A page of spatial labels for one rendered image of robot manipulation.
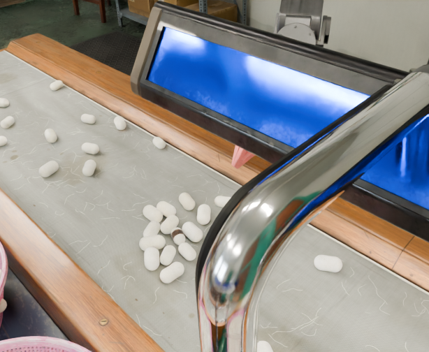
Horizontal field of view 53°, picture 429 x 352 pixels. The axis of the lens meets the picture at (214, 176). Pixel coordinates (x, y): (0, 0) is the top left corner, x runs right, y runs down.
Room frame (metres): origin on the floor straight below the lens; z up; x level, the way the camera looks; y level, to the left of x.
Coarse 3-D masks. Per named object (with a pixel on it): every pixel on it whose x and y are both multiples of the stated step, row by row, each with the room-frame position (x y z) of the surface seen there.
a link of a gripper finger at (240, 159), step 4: (240, 148) 0.55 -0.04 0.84; (240, 152) 0.54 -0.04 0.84; (244, 152) 0.55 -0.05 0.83; (248, 152) 0.56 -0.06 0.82; (236, 156) 0.54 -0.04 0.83; (240, 156) 0.54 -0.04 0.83; (244, 156) 0.56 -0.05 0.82; (248, 156) 0.55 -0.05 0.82; (252, 156) 0.56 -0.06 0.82; (236, 160) 0.54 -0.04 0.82; (240, 160) 0.54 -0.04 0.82; (244, 160) 0.55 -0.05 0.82; (248, 160) 0.56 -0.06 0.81; (236, 164) 0.54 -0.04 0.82; (240, 164) 0.55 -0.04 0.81
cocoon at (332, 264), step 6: (318, 258) 0.39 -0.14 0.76; (324, 258) 0.39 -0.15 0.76; (330, 258) 0.39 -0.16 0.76; (336, 258) 0.39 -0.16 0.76; (318, 264) 0.39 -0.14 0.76; (324, 264) 0.38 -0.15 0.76; (330, 264) 0.38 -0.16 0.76; (336, 264) 0.38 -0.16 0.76; (324, 270) 0.38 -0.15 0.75; (330, 270) 0.38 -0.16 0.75; (336, 270) 0.38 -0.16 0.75
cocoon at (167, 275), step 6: (174, 264) 0.39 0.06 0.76; (180, 264) 0.39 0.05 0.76; (162, 270) 0.38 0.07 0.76; (168, 270) 0.38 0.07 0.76; (174, 270) 0.38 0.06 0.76; (180, 270) 0.38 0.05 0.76; (162, 276) 0.37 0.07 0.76; (168, 276) 0.37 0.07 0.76; (174, 276) 0.37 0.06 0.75; (168, 282) 0.37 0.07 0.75
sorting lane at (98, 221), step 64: (0, 64) 1.15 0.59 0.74; (0, 128) 0.80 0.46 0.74; (64, 128) 0.79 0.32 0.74; (128, 128) 0.78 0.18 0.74; (64, 192) 0.57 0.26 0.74; (128, 192) 0.57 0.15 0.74; (192, 192) 0.57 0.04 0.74; (128, 256) 0.42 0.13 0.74; (192, 320) 0.31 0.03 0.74; (320, 320) 0.31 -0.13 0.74; (384, 320) 0.31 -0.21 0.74
